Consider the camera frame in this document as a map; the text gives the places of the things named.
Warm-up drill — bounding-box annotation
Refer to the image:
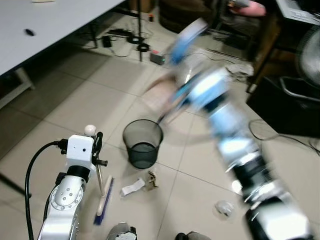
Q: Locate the broom with blue bristles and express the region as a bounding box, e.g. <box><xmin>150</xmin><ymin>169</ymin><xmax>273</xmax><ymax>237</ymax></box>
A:
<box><xmin>84</xmin><ymin>124</ymin><xmax>115</xmax><ymax>226</ymax></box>

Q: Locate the blue dustpan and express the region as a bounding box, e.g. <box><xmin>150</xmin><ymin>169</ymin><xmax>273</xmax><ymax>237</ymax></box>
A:
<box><xmin>169</xmin><ymin>19</ymin><xmax>210</xmax><ymax>67</ymax></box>

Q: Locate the white crumpled paper scrap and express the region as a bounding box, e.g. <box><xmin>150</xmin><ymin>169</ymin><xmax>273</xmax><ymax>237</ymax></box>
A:
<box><xmin>120</xmin><ymin>179</ymin><xmax>146</xmax><ymax>198</ymax></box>

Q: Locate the black mesh wastebasket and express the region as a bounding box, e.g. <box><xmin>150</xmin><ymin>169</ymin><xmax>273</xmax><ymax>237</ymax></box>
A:
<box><xmin>122</xmin><ymin>119</ymin><xmax>165</xmax><ymax>170</ymax></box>

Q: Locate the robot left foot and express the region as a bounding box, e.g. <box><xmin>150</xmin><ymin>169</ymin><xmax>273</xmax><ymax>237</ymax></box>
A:
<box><xmin>106</xmin><ymin>222</ymin><xmax>137</xmax><ymax>240</ymax></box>

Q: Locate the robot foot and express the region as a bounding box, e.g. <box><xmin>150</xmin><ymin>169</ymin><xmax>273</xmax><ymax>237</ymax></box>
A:
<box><xmin>174</xmin><ymin>231</ymin><xmax>211</xmax><ymax>240</ymax></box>
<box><xmin>106</xmin><ymin>222</ymin><xmax>137</xmax><ymax>240</ymax></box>

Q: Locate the black power strip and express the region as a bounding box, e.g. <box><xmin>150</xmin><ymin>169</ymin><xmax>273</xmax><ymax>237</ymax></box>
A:
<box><xmin>107</xmin><ymin>28</ymin><xmax>135</xmax><ymax>39</ymax></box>

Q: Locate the black storage box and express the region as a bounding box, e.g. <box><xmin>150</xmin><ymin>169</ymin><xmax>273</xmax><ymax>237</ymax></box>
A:
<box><xmin>247</xmin><ymin>75</ymin><xmax>320</xmax><ymax>139</ymax></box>

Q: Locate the white electric fan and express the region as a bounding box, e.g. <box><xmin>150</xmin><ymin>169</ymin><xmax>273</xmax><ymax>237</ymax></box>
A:
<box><xmin>294</xmin><ymin>25</ymin><xmax>320</xmax><ymax>87</ymax></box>

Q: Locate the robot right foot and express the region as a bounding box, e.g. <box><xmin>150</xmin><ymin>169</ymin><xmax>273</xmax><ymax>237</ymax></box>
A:
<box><xmin>174</xmin><ymin>231</ymin><xmax>211</xmax><ymax>240</ymax></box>

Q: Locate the black stand pole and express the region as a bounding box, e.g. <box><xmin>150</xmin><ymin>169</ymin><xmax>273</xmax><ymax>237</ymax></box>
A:
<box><xmin>134</xmin><ymin>0</ymin><xmax>145</xmax><ymax>62</ymax></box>

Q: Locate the white table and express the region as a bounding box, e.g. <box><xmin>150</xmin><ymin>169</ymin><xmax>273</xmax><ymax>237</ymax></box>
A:
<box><xmin>0</xmin><ymin>0</ymin><xmax>127</xmax><ymax>109</ymax></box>

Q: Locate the clear crumpled plastic wrapper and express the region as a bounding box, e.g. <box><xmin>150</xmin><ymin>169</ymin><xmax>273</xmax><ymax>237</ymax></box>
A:
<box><xmin>214</xmin><ymin>200</ymin><xmax>236</xmax><ymax>219</ymax></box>

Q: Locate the dark brown round stool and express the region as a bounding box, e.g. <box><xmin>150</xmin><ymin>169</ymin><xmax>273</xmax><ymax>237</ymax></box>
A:
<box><xmin>159</xmin><ymin>0</ymin><xmax>217</xmax><ymax>35</ymax></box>

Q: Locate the white crumpled rag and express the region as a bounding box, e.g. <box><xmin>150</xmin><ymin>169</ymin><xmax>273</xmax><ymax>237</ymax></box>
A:
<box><xmin>227</xmin><ymin>62</ymin><xmax>256</xmax><ymax>82</ymax></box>

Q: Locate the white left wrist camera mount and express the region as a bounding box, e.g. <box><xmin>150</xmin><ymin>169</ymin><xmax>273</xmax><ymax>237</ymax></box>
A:
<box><xmin>66</xmin><ymin>134</ymin><xmax>96</xmax><ymax>172</ymax></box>

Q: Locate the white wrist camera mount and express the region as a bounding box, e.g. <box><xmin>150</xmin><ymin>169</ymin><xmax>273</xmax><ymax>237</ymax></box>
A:
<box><xmin>66</xmin><ymin>134</ymin><xmax>96</xmax><ymax>172</ymax></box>
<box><xmin>189</xmin><ymin>69</ymin><xmax>232</xmax><ymax>110</ymax></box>

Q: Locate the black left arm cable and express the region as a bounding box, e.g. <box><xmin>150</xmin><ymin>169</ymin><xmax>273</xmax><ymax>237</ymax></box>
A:
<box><xmin>24</xmin><ymin>140</ymin><xmax>69</xmax><ymax>240</ymax></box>

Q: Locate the grey box with red switch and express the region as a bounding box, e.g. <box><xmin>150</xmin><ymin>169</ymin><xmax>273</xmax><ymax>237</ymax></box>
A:
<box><xmin>150</xmin><ymin>51</ymin><xmax>166</xmax><ymax>66</ymax></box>

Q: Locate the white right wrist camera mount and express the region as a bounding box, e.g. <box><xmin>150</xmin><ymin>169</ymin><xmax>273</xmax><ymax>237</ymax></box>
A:
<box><xmin>189</xmin><ymin>69</ymin><xmax>232</xmax><ymax>110</ymax></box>

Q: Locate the black floor cable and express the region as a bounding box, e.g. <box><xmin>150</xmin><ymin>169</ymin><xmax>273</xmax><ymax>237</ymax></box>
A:
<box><xmin>248</xmin><ymin>119</ymin><xmax>320</xmax><ymax>153</ymax></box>

